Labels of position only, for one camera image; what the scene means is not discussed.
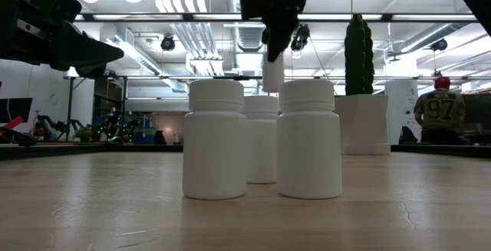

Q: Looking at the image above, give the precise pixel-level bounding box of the small green potted plant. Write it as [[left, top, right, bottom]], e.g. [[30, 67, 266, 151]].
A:
[[74, 124, 94, 144]]

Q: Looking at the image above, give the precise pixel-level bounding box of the red flat strip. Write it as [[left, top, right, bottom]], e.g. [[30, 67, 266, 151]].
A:
[[0, 115, 25, 137]]

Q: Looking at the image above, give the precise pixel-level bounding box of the person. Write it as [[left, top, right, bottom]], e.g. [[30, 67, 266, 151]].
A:
[[413, 75, 467, 146]]

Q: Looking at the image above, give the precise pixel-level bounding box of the white column with sockets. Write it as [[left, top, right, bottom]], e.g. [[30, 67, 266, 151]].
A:
[[384, 78, 420, 146]]

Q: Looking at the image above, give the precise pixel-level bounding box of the white hexagonal plant pot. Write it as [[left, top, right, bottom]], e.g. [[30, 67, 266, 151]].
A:
[[334, 94, 392, 157]]

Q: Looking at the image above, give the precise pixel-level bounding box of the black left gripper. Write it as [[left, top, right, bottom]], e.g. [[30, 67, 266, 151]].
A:
[[17, 0, 125, 80]]

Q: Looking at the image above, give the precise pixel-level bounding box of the white pill bottle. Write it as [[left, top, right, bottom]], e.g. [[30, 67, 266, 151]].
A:
[[242, 95, 280, 185], [262, 51, 285, 94], [276, 78, 344, 200], [182, 78, 248, 201]]

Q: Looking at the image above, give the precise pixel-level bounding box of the black monitor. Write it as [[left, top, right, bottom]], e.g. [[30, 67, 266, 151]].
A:
[[0, 97, 34, 125], [461, 92, 491, 134]]

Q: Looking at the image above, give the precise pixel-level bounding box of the tall green cactus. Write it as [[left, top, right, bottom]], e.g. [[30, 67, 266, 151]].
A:
[[343, 13, 375, 97]]

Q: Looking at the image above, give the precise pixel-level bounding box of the black aluminium table frame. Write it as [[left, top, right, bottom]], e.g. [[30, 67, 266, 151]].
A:
[[0, 142, 491, 162]]

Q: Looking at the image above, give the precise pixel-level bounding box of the hanging black spotlight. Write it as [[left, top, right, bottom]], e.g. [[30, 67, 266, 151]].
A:
[[160, 33, 176, 52], [290, 23, 311, 52], [430, 37, 449, 53]]

